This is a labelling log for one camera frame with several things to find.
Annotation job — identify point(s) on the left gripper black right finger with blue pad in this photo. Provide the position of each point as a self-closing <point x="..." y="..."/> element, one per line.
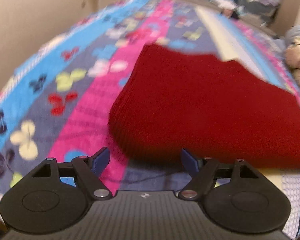
<point x="235" y="196"/>

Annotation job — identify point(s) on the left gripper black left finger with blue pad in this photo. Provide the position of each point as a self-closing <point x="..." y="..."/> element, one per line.
<point x="54" y="196"/>

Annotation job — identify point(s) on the red knitted sweater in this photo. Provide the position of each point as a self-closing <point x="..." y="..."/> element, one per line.
<point x="174" y="101"/>

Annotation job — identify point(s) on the white clothes pile on sill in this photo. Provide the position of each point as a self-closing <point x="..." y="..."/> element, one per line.
<point x="225" y="4"/>

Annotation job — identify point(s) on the colourful floral bed blanket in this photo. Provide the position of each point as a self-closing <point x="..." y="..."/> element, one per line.
<point x="58" y="105"/>

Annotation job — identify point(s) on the grey pillow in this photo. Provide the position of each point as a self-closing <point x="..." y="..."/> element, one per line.
<point x="293" y="33"/>

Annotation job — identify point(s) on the pink black item on sill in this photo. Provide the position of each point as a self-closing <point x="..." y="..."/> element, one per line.
<point x="230" y="13"/>

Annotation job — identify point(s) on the clear plastic storage box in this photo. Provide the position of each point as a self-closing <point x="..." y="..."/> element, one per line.
<point x="264" y="10"/>

